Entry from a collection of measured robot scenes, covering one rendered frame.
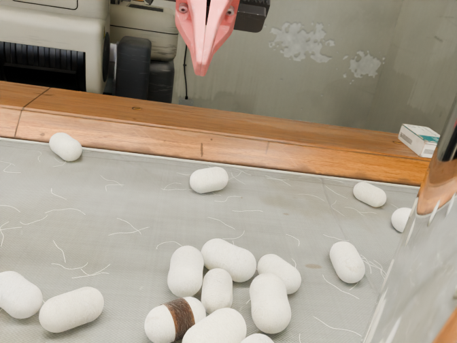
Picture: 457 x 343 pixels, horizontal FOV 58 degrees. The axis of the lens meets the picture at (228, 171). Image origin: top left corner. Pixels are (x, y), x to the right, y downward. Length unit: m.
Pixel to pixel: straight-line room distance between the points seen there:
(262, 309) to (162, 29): 0.98
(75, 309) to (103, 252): 0.07
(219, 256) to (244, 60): 2.14
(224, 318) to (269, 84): 2.25
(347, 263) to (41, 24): 0.73
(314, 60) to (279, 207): 2.14
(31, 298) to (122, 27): 0.98
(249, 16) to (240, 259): 0.19
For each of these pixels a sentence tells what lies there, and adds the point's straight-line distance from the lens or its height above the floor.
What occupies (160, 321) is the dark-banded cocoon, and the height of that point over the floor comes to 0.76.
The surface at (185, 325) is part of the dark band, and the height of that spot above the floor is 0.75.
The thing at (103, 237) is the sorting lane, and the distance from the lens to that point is 0.30.
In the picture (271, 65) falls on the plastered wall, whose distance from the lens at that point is 2.41.
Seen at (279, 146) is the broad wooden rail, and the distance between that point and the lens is 0.45.
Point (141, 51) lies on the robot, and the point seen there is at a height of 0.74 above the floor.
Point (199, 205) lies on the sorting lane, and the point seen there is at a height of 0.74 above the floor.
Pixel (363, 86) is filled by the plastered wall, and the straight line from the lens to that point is 2.63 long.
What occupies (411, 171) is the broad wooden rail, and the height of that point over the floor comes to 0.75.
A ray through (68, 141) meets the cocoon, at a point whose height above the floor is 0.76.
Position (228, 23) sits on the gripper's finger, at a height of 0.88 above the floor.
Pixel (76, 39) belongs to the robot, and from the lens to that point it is 0.87.
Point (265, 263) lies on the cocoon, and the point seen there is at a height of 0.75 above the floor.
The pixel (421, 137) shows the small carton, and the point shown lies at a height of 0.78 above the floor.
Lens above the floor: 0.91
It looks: 24 degrees down
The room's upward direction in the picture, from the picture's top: 10 degrees clockwise
